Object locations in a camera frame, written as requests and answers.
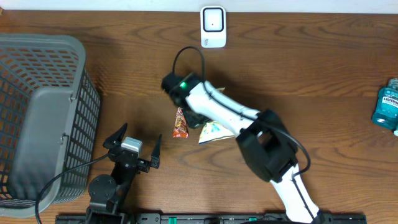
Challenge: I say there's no teal mouthwash bottle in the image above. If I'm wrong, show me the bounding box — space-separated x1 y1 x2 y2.
372 78 397 131

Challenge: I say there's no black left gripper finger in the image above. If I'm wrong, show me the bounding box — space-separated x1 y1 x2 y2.
150 134 162 169
103 123 127 149

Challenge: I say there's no white barcode scanner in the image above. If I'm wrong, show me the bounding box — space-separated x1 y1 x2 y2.
200 6 226 48

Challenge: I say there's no yellow snack bag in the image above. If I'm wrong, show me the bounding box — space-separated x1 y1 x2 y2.
198 86 236 146

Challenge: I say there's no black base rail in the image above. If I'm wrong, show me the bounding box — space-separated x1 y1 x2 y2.
55 212 368 224

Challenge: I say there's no red orange snack packet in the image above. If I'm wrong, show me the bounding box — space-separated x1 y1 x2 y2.
173 108 189 138

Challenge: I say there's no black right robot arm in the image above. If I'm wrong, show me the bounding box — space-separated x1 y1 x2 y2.
161 73 322 223

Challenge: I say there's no gray plastic shopping basket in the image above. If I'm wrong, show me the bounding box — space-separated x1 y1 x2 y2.
1 34 101 218

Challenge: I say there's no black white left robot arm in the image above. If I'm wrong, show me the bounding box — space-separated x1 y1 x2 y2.
83 123 162 224

